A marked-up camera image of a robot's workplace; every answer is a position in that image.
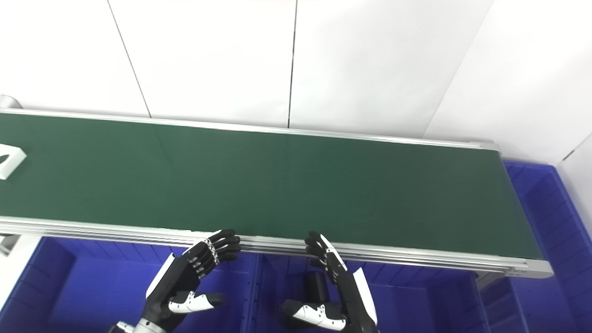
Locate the aluminium conveyor leg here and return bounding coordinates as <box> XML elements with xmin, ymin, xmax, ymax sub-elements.
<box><xmin>0</xmin><ymin>234</ymin><xmax>20</xmax><ymax>256</ymax></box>

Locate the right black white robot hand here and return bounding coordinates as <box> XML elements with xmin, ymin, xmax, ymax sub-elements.
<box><xmin>281</xmin><ymin>231</ymin><xmax>380</xmax><ymax>333</ymax></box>

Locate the white square part round hole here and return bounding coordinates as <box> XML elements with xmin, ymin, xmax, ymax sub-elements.
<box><xmin>0</xmin><ymin>144</ymin><xmax>27</xmax><ymax>181</ymax></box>

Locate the blue plastic bin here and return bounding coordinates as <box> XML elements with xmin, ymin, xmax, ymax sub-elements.
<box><xmin>253</xmin><ymin>253</ymin><xmax>488</xmax><ymax>333</ymax></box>
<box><xmin>0</xmin><ymin>236</ymin><xmax>260</xmax><ymax>333</ymax></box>
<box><xmin>479</xmin><ymin>161</ymin><xmax>592</xmax><ymax>333</ymax></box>

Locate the green belt conveyor aluminium frame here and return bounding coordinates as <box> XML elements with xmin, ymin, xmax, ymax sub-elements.
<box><xmin>0</xmin><ymin>109</ymin><xmax>555</xmax><ymax>279</ymax></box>

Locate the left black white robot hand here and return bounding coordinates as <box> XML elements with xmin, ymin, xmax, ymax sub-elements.
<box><xmin>141</xmin><ymin>229</ymin><xmax>242</xmax><ymax>332</ymax></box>

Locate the black block part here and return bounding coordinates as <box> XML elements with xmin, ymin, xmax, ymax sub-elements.
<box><xmin>305</xmin><ymin>272</ymin><xmax>332</xmax><ymax>306</ymax></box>

